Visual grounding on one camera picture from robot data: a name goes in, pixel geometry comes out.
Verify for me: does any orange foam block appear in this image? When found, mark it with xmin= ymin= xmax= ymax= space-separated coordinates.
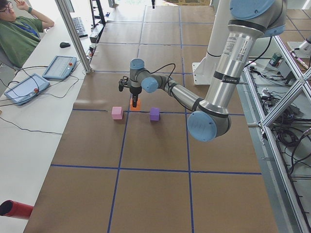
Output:
xmin=130 ymin=98 xmax=140 ymax=111

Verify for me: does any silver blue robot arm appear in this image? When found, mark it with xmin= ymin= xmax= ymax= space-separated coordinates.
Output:
xmin=119 ymin=0 xmax=287 ymax=142

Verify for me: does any black keyboard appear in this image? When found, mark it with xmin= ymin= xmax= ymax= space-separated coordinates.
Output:
xmin=71 ymin=17 xmax=88 ymax=38

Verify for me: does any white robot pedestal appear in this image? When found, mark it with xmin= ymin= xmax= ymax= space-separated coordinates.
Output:
xmin=192 ymin=0 xmax=231 ymax=85

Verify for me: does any aluminium frame rail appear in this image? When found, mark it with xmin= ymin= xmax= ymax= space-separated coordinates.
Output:
xmin=239 ymin=36 xmax=311 ymax=233

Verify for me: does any red cylinder tube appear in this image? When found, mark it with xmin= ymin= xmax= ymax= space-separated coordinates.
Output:
xmin=0 ymin=200 xmax=34 ymax=220

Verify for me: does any pink foam block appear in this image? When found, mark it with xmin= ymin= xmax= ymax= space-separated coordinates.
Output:
xmin=111 ymin=106 xmax=123 ymax=120

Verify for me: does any blue teach pendant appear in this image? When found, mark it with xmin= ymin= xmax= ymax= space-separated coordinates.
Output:
xmin=4 ymin=73 xmax=50 ymax=105
xmin=42 ymin=55 xmax=77 ymax=81

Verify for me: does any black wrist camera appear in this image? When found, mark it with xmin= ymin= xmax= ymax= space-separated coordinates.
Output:
xmin=118 ymin=76 xmax=129 ymax=92

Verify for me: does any aluminium frame post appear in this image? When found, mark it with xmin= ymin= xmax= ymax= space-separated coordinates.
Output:
xmin=55 ymin=0 xmax=93 ymax=74

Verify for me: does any black computer mouse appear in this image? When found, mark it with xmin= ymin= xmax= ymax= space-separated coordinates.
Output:
xmin=59 ymin=42 xmax=70 ymax=49

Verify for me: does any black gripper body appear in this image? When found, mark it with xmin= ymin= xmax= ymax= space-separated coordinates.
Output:
xmin=130 ymin=86 xmax=142 ymax=97

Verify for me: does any far blue teach pendant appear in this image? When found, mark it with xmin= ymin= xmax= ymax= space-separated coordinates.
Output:
xmin=42 ymin=55 xmax=77 ymax=81

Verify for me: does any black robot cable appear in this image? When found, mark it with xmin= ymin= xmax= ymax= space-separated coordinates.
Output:
xmin=148 ymin=63 xmax=176 ymax=95

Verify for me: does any person in green shirt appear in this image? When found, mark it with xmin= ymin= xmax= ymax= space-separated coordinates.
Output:
xmin=0 ymin=0 xmax=54 ymax=68

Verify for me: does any purple foam block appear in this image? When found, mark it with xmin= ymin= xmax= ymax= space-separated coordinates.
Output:
xmin=150 ymin=107 xmax=160 ymax=121

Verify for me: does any near blue teach pendant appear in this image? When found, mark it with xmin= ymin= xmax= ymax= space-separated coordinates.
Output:
xmin=4 ymin=73 xmax=50 ymax=105

